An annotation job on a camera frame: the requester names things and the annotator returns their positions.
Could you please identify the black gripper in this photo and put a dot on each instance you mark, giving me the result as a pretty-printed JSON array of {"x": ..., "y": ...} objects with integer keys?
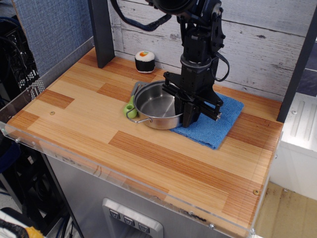
[{"x": 193, "y": 93}]

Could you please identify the stainless steel pot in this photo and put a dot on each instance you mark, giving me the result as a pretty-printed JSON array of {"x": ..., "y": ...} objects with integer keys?
[{"x": 155, "y": 107}]

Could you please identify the green handled grey spatula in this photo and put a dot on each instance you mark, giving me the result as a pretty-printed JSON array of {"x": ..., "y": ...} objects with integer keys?
[{"x": 129, "y": 109}]

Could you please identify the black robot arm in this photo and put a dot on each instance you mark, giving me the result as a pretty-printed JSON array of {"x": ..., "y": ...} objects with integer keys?
[{"x": 202, "y": 38}]

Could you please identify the blue folded towel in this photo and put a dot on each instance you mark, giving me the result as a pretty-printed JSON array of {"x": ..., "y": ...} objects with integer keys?
[{"x": 211, "y": 133}]

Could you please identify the plush sushi roll toy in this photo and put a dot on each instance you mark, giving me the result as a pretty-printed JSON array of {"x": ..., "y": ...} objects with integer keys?
[{"x": 145, "y": 61}]

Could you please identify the white appliance on right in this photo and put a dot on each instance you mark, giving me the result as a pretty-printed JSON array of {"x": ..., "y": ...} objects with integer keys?
[{"x": 295, "y": 164}]

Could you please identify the silver toy fridge cabinet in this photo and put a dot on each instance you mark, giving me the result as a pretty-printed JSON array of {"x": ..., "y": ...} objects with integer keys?
[{"x": 84, "y": 189}]

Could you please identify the grey dispenser button panel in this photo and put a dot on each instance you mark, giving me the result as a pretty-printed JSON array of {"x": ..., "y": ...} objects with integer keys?
[{"x": 124, "y": 222}]

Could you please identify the clear acrylic table guard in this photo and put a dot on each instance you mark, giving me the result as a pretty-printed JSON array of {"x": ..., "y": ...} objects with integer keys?
[{"x": 79, "y": 117}]

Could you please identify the yellow black object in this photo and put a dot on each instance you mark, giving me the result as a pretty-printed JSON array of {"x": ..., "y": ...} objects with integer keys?
[{"x": 11, "y": 230}]

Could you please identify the dark grey right post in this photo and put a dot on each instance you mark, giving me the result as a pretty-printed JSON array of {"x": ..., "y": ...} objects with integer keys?
[{"x": 299, "y": 69}]

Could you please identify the dark grey post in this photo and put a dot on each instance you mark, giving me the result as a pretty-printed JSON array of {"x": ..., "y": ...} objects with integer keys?
[
  {"x": 102, "y": 33},
  {"x": 299, "y": 69}
]

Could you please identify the dark grey left post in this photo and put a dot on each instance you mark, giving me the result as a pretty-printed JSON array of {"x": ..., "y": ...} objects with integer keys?
[{"x": 102, "y": 33}]

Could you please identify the black crate with cables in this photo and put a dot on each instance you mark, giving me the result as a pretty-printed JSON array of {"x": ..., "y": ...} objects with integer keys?
[{"x": 17, "y": 65}]

